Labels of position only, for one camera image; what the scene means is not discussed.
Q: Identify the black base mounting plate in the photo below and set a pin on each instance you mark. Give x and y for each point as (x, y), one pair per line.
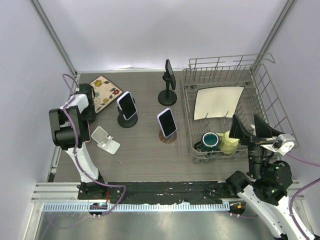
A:
(158, 192)

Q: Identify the dark green mug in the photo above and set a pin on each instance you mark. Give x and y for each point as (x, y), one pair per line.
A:
(209, 142)

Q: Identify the yellow-green mug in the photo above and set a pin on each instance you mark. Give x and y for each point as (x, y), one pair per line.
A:
(227, 145)

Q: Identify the floral square trivet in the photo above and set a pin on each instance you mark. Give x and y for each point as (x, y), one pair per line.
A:
(105, 93)

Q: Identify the wooden-base grey phone stand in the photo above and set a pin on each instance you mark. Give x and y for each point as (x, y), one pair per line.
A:
(167, 140)

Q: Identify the pink-cased phone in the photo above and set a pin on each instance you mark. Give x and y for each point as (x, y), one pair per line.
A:
(89, 133)

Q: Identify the tall black phone stand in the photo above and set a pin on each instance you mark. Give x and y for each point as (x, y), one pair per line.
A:
(168, 97)

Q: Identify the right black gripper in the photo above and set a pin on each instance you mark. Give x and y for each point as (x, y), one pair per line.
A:
(262, 130)

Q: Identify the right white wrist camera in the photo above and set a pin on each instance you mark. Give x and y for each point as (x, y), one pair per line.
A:
(284, 143)

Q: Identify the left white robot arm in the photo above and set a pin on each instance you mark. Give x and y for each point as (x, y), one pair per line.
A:
(69, 125)

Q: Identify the white square plate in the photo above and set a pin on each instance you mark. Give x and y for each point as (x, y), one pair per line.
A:
(217, 102)

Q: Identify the purple-cased phone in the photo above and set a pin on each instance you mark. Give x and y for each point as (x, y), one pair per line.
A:
(167, 122)
(127, 105)

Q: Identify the white slotted cable duct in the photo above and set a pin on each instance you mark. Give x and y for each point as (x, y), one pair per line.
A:
(126, 208)

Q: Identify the black phone on tall stand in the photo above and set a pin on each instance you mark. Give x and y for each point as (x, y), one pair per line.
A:
(170, 73)

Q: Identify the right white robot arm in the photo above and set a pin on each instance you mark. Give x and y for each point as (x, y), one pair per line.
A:
(264, 186)

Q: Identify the grey wire dish rack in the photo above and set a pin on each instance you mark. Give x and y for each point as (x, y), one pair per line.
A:
(259, 97)

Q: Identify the white folding phone stand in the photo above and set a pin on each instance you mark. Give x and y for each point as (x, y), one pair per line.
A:
(105, 141)

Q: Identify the black round-base left stand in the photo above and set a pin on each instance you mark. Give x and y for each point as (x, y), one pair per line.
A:
(126, 123)

